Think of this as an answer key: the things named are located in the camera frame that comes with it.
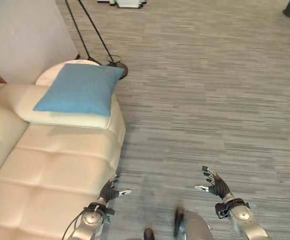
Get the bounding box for black floor lamp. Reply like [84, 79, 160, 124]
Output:
[64, 0, 129, 80]

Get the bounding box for dark robot foot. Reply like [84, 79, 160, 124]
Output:
[144, 227, 155, 240]

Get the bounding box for round white side table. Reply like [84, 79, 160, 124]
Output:
[35, 59, 103, 87]

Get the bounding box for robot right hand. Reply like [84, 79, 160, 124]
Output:
[194, 165, 234, 200]

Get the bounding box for cream leather sofa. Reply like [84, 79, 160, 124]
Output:
[0, 59, 126, 240]

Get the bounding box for blue square cushion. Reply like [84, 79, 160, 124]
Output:
[32, 63, 125, 118]

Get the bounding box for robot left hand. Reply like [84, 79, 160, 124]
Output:
[98, 174, 132, 204]

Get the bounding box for white furniture base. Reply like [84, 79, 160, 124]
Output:
[96, 0, 148, 9]

